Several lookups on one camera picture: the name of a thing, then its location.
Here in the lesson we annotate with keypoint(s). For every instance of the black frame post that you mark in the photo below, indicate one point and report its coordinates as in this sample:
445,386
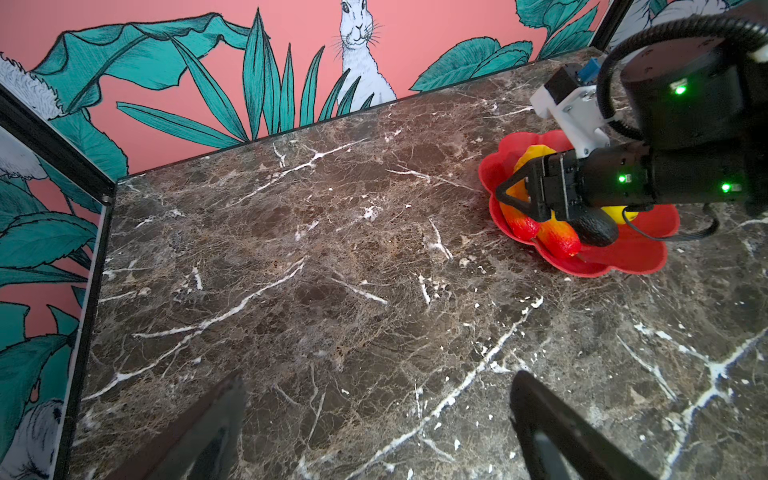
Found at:
54,207
610,23

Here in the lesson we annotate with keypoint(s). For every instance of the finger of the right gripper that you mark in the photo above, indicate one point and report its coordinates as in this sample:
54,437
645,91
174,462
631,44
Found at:
530,175

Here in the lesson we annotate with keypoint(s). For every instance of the right black frame post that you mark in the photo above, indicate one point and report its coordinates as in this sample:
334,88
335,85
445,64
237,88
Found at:
610,23

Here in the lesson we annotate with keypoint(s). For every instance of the red flower-shaped bowl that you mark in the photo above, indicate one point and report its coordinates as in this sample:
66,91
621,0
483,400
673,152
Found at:
638,250

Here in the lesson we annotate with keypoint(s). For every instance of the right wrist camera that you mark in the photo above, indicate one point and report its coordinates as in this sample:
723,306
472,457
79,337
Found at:
569,98

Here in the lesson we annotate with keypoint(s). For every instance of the red orange fake mango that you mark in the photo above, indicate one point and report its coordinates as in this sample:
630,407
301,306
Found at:
522,226

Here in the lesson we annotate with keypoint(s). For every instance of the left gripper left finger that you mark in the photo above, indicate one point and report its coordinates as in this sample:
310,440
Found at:
199,444

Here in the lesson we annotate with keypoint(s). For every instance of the left black frame post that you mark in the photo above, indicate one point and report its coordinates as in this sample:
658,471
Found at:
54,207

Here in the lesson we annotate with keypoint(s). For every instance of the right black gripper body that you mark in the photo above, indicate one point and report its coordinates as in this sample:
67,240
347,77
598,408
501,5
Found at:
566,186

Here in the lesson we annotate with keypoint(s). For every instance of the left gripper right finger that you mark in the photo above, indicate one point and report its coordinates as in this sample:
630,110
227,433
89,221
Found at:
555,439

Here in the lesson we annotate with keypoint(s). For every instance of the yellow fake lemon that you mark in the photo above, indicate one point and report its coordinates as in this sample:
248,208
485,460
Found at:
619,214

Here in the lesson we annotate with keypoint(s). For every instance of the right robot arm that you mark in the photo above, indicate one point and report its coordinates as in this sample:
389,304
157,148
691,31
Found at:
675,114

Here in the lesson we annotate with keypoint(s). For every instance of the dark fake avocado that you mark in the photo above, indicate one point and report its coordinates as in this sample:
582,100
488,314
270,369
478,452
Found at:
595,228

